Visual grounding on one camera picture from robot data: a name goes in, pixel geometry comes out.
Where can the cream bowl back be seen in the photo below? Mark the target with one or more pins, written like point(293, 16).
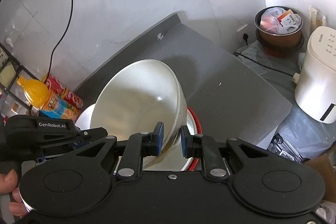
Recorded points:
point(139, 96)

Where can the small white bakery plate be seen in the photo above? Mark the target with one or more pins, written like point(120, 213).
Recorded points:
point(84, 120)

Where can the red snack packet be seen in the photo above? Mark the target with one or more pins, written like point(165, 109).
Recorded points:
point(62, 91)

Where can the cream bowl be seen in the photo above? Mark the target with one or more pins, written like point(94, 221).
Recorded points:
point(139, 96)
point(173, 160)

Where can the cream bowl front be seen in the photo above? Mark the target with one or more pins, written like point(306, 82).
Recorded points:
point(173, 160)

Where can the pot with packets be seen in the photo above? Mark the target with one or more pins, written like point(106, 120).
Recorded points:
point(279, 30)

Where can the cardboard box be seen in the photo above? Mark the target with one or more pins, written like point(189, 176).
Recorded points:
point(325, 168)

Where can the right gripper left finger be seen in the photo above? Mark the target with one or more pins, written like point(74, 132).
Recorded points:
point(139, 146)

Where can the black spice rack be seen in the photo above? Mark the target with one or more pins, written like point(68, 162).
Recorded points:
point(13, 100)

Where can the person's left hand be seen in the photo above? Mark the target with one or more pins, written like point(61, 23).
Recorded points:
point(9, 185)

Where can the white air fryer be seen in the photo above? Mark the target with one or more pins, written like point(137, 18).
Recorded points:
point(315, 84)

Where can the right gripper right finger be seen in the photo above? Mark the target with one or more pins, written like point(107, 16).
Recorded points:
point(212, 164)

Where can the orange juice bottle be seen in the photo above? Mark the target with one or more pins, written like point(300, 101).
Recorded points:
point(46, 101)

